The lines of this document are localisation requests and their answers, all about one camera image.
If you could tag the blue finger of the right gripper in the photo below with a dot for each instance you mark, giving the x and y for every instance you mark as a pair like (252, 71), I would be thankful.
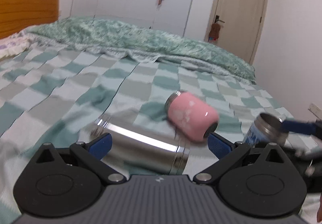
(305, 128)

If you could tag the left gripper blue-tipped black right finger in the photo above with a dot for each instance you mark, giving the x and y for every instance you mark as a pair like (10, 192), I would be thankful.
(258, 182)

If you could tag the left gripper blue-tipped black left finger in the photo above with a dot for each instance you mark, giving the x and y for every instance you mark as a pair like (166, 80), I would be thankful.
(65, 181)

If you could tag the blue patterned steel cup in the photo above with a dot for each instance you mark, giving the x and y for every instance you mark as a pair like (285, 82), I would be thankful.
(266, 128)

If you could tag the pink steel cup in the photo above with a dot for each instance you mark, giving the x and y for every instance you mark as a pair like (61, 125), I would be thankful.
(191, 115)

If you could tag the silver steel thermos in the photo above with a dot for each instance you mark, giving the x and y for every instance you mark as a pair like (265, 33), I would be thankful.
(144, 148)

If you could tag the checkered green bed sheet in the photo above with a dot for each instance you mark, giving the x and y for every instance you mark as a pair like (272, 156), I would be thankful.
(53, 94)

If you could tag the brown plush toy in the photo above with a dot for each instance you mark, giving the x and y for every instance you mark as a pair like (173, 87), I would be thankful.
(214, 32)

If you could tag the beige wooden door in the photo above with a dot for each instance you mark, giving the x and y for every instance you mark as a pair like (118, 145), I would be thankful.
(241, 26)

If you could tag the purple floral pillow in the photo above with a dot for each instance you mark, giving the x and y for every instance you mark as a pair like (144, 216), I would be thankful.
(14, 45)

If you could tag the green floral quilt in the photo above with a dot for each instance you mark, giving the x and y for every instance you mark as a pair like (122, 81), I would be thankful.
(119, 39)

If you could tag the orange wooden headboard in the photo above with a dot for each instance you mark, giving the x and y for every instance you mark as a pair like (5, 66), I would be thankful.
(19, 14)

